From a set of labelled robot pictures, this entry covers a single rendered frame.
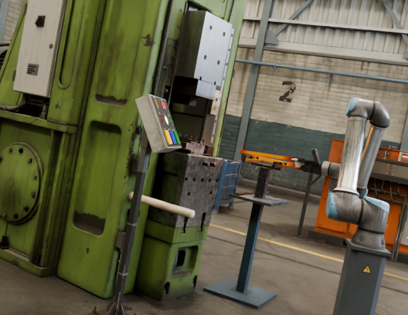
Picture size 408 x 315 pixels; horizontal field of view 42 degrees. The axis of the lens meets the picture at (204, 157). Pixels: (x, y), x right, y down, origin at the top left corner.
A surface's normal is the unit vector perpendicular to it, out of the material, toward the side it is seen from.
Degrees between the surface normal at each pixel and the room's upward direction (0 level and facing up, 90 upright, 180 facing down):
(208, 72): 90
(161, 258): 90
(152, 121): 90
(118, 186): 90
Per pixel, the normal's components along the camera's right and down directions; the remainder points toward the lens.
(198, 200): 0.81, 0.18
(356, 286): -0.10, 0.04
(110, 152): -0.55, -0.06
